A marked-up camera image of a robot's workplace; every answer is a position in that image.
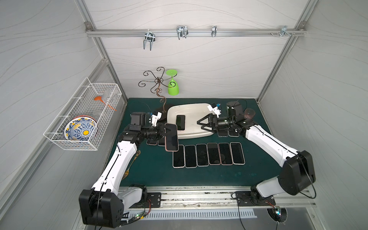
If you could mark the aluminium cross rail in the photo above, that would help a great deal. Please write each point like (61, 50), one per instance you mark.
(140, 33)

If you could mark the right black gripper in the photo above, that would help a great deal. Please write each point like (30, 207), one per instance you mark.
(213, 122)

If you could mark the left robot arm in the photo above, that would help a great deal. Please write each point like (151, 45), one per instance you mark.
(102, 205)

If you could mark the large phone pink case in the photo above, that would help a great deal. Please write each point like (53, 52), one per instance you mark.
(213, 154)

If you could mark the round black puck device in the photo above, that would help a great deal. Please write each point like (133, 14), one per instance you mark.
(279, 214)

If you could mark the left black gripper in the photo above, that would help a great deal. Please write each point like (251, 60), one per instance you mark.
(162, 131)

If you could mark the metal double hook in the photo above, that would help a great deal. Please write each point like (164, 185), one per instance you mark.
(149, 38)

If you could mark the gold fork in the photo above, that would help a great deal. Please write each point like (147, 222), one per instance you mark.
(126, 173)

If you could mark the white wire basket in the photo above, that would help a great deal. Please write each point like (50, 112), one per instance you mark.
(82, 103)

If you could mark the aluminium front rail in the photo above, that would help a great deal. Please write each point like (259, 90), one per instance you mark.
(217, 197)

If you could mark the green plastic goblet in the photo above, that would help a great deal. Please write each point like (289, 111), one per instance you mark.
(173, 88)

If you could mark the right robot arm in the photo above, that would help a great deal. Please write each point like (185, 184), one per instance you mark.
(297, 168)

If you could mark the metal clip hook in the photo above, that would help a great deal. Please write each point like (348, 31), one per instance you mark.
(182, 31)

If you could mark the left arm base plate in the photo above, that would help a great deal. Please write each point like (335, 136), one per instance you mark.
(153, 200)

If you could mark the black wire cup stand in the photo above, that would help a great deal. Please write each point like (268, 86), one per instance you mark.
(159, 83)

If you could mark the white vent strip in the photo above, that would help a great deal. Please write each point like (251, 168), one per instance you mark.
(206, 214)

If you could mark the colourful patterned plate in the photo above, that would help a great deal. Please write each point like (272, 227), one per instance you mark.
(80, 128)

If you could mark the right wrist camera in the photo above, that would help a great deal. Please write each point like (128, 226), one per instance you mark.
(233, 108)

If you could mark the phone front row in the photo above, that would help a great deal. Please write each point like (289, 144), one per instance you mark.
(178, 158)
(225, 154)

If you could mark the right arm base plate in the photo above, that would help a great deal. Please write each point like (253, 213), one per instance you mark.
(247, 199)

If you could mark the brown translucent cup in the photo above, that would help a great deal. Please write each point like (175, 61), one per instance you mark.
(249, 113)

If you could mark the metal bracket hook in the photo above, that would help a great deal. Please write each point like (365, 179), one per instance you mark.
(283, 32)

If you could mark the small metal hook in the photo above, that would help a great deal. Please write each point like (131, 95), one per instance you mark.
(214, 31)

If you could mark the diagonal phone white case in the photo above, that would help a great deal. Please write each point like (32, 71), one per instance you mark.
(233, 133)

